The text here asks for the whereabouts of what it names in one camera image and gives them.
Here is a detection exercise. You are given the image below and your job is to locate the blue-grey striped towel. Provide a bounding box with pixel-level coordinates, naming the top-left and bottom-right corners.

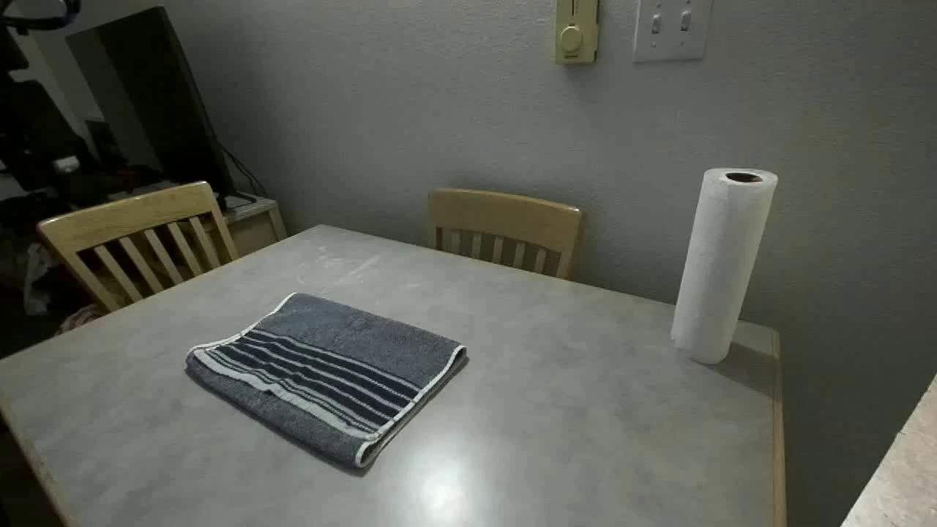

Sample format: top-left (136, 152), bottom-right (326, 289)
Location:
top-left (185, 289), bottom-right (468, 475)

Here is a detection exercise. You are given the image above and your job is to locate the white paper towel roll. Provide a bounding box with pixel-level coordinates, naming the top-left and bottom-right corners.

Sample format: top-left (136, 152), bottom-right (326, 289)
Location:
top-left (669, 165), bottom-right (781, 370)

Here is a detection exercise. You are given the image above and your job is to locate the wooden chair with short slats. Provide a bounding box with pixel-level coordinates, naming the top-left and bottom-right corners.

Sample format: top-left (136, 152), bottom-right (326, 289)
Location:
top-left (425, 184), bottom-right (585, 285)

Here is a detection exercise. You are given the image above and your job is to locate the small beige cabinet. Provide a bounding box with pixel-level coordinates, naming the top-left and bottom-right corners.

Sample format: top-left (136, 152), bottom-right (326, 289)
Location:
top-left (219, 194), bottom-right (291, 259)

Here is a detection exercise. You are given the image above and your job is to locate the wooden chair with long slats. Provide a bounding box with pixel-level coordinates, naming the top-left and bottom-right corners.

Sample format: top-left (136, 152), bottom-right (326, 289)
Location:
top-left (36, 180), bottom-right (244, 316)

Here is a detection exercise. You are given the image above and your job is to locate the light stone counter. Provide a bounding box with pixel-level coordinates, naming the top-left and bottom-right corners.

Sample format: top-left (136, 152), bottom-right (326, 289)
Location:
top-left (840, 374), bottom-right (937, 527)

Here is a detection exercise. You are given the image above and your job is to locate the white light switch plate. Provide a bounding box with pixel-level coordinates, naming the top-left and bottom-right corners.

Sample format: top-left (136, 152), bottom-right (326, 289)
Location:
top-left (630, 0), bottom-right (714, 67)

